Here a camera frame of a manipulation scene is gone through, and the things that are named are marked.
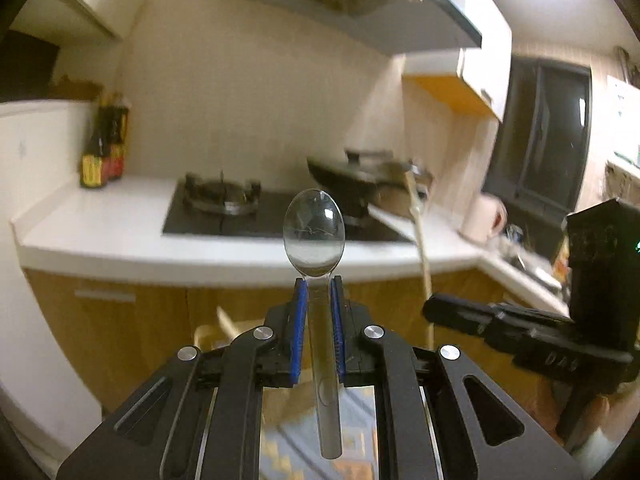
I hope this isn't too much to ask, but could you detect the beige plastic cutlery tray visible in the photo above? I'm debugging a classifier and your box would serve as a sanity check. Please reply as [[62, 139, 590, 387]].
[[192, 316, 282, 357]]

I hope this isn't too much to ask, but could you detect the white jug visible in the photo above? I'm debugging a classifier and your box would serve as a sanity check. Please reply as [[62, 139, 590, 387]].
[[459, 191, 507, 244]]

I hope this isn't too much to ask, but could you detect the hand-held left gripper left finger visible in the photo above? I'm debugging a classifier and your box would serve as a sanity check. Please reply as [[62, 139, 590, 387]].
[[56, 277, 307, 480]]

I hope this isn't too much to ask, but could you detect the sauce bottle with red label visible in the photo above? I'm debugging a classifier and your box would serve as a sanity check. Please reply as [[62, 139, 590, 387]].
[[106, 95, 127, 182]]

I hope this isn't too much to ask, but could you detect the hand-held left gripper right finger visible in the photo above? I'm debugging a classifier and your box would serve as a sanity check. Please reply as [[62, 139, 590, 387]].
[[330, 276, 583, 480]]

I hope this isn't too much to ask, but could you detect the white tall cabinet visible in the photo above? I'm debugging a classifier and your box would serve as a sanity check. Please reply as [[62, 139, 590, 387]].
[[0, 100, 103, 461]]

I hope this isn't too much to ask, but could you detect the long wooden spoon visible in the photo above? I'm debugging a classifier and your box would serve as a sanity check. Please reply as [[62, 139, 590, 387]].
[[403, 169, 437, 350]]

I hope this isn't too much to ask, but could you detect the white and yellow upper cabinet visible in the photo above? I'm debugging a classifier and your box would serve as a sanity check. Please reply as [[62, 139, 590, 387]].
[[402, 0, 514, 122]]

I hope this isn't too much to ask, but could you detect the white wall paper sheet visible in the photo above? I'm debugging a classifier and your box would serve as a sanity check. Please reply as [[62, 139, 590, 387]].
[[606, 74, 640, 162]]

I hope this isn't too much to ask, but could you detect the dark window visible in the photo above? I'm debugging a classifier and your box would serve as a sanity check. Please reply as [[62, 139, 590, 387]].
[[481, 56, 594, 217]]

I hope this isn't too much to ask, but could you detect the black glass gas hob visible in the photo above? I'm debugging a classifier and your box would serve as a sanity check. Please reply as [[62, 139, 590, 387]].
[[161, 175, 417, 245]]

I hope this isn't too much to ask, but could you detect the wooden lower cabinet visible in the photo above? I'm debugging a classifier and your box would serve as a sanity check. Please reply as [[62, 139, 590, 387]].
[[22, 266, 568, 413]]

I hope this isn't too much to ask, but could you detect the sauce bottle with yellow label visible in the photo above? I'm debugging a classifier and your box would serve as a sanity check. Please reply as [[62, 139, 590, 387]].
[[79, 92, 109, 191]]

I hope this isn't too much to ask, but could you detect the clear plastic spoon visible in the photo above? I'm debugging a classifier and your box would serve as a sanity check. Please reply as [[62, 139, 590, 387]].
[[282, 188, 346, 459]]

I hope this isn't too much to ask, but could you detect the silver cabinet handle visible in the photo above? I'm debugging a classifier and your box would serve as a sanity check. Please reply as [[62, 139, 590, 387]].
[[74, 287, 137, 304]]

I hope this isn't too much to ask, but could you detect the blue patterned tablecloth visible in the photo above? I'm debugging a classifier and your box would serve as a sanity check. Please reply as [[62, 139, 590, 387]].
[[260, 385, 377, 480]]

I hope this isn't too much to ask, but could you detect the black burner pan support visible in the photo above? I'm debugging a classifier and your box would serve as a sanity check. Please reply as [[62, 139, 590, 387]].
[[181, 171, 262, 217]]

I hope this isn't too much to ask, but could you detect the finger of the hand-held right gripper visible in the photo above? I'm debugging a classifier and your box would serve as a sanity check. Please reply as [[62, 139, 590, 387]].
[[422, 293, 501, 349]]

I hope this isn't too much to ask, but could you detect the person's right forearm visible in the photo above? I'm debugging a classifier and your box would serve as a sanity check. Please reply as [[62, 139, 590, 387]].
[[570, 391, 632, 468]]

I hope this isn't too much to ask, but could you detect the black wok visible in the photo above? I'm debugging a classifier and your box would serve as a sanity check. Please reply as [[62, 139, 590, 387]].
[[306, 156, 435, 223]]

